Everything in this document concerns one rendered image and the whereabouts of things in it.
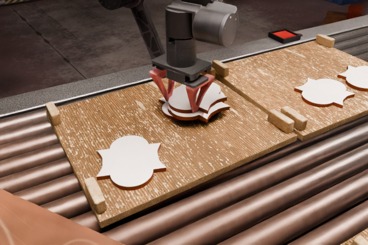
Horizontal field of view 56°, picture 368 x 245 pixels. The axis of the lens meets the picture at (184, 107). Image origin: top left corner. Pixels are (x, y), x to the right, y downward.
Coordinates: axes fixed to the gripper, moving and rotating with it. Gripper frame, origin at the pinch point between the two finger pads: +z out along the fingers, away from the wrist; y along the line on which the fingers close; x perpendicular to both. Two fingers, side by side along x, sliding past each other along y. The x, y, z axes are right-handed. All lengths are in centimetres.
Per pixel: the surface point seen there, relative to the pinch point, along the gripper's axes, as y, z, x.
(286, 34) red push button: 5, 4, -62
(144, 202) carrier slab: -10.0, 4.6, 21.4
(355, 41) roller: -15, 5, -73
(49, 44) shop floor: 275, 94, -124
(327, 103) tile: -22.2, 3.0, -23.9
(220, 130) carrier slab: -8.8, 4.2, -1.9
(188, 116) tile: -3.3, 1.2, 1.9
